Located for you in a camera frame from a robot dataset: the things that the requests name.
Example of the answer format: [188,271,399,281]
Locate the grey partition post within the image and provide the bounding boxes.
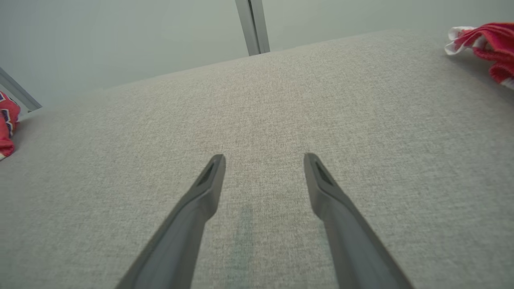
[235,0,270,57]

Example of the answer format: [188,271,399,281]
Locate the red white basketball jersey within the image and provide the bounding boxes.
[0,92,21,161]

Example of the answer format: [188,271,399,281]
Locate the grey slotted partition rail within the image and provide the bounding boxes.
[0,67,42,112]

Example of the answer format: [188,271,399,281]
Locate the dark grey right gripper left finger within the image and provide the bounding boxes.
[114,154,226,289]

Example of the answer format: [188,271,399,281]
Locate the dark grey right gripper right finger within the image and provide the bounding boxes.
[303,153,414,289]

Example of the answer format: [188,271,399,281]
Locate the grey fabric sofa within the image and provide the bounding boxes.
[0,24,514,289]

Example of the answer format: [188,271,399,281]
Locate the red white basketball shorts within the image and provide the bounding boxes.
[445,23,514,90]

